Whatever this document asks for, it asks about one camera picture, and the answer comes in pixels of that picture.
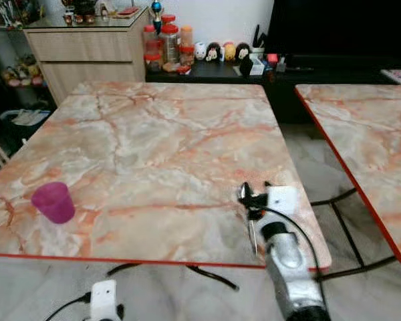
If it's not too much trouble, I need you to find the large clear jar red lid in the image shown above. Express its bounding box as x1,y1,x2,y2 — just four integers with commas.
160,24,181,70

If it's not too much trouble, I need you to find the yellow doll figurine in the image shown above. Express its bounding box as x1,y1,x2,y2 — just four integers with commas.
223,41,237,61

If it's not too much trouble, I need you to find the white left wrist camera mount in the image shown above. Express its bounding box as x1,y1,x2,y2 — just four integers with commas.
89,280,119,321

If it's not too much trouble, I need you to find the medium clear jar red lid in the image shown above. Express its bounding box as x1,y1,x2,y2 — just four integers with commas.
144,25,159,56

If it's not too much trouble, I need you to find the white pen holder with pens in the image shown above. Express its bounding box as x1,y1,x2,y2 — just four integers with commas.
252,24,269,56

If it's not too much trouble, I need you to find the blue ball ornament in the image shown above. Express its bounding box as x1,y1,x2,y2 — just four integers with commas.
152,1,164,34

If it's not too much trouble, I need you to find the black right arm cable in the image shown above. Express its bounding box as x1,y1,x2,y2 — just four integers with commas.
237,191,327,295

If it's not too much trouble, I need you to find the light wooden drawer cabinet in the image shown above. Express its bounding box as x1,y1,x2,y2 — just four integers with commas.
23,8,151,104

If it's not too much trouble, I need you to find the flat red tray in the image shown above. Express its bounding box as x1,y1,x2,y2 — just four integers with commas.
116,6,140,17

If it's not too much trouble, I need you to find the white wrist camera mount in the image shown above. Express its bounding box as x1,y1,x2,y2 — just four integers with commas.
266,185,299,217
89,280,119,321

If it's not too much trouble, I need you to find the black haired doll figurine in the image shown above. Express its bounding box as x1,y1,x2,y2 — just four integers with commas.
207,43,222,62

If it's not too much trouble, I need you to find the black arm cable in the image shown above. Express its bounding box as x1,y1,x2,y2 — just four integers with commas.
45,292,93,321
237,191,327,295

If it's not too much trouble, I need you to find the dark figurine group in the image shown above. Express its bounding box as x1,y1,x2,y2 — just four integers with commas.
61,5,99,25

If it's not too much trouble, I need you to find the orange filled clear jar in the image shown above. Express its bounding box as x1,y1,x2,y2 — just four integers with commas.
180,25,194,47

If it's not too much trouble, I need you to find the dark doll figurine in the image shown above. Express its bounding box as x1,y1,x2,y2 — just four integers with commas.
236,43,251,61

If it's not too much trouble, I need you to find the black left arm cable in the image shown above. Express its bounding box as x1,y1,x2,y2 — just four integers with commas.
45,292,93,321

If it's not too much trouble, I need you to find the printed magazine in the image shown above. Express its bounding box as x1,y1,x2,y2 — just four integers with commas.
381,69,401,85

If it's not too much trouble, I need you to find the colourful toy pile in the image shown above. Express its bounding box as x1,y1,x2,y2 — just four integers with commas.
3,55,45,88

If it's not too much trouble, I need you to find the dark basket with papers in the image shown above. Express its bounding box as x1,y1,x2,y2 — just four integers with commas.
0,107,52,132

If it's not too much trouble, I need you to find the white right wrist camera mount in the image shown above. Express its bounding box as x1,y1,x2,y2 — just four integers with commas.
266,185,299,217

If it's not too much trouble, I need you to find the small white printed box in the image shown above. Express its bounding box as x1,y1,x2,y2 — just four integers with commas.
251,57,265,76

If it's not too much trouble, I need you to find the small clear jar red lid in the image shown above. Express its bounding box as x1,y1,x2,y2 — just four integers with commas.
144,53,162,73
179,45,196,66

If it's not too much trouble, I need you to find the purple plastic cup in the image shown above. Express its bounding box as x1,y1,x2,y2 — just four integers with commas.
31,181,76,225

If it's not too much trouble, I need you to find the black flat television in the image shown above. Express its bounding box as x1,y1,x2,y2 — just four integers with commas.
264,0,401,58

